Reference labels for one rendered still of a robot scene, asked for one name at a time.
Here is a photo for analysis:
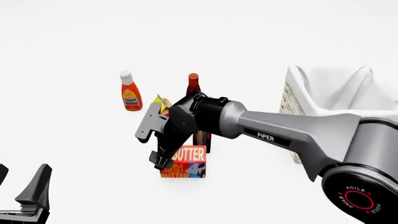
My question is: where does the yellow and orange carton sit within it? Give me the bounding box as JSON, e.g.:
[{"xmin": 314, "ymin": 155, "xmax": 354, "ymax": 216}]
[{"xmin": 152, "ymin": 93, "xmax": 173, "ymax": 118}]

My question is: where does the dark sauce bottle red cap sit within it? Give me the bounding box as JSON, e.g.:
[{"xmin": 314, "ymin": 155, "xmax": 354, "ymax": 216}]
[{"xmin": 185, "ymin": 73, "xmax": 213, "ymax": 154}]

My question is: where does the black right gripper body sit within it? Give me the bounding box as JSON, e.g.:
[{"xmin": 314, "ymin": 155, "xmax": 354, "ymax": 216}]
[{"xmin": 154, "ymin": 118, "xmax": 195, "ymax": 162}]

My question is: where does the red printed butter box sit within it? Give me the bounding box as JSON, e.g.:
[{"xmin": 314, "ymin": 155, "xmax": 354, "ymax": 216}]
[{"xmin": 159, "ymin": 144, "xmax": 207, "ymax": 179}]

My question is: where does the white cloth basket liner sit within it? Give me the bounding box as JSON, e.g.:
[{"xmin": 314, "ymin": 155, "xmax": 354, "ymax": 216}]
[{"xmin": 285, "ymin": 64, "xmax": 398, "ymax": 122}]

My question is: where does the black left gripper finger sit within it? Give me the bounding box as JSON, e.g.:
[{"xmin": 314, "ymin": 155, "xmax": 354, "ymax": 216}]
[
  {"xmin": 14, "ymin": 163, "xmax": 53, "ymax": 212},
  {"xmin": 0, "ymin": 163, "xmax": 9, "ymax": 187}
]

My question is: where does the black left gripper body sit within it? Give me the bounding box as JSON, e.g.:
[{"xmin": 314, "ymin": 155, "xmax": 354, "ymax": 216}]
[{"xmin": 0, "ymin": 203, "xmax": 51, "ymax": 224}]

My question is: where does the tomato ketchup bottle white cap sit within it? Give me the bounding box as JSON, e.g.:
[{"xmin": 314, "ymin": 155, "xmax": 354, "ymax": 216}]
[{"xmin": 119, "ymin": 69, "xmax": 144, "ymax": 112}]

